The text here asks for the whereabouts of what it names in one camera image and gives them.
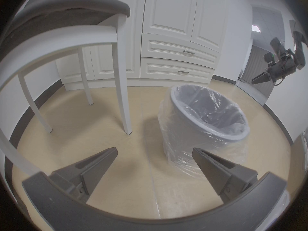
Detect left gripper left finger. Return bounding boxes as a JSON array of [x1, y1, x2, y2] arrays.
[[49, 147, 119, 203]]

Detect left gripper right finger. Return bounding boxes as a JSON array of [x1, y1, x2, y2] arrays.
[[191, 147, 259, 198]]

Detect clear plastic bag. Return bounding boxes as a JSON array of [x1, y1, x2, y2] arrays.
[[158, 83, 251, 179]]

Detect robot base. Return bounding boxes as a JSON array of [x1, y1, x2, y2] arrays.
[[301, 134, 308, 175]]

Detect white trash bin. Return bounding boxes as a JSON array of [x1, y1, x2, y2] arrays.
[[164, 83, 250, 168]]

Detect grey curtain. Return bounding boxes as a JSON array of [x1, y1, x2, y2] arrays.
[[241, 45, 275, 99]]

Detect white wardrobe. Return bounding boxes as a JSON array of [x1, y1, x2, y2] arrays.
[[55, 0, 228, 91]]

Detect white chair grey cushions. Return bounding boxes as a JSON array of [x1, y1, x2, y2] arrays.
[[0, 0, 131, 177]]

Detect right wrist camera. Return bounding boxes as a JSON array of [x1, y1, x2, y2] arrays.
[[264, 52, 277, 63]]

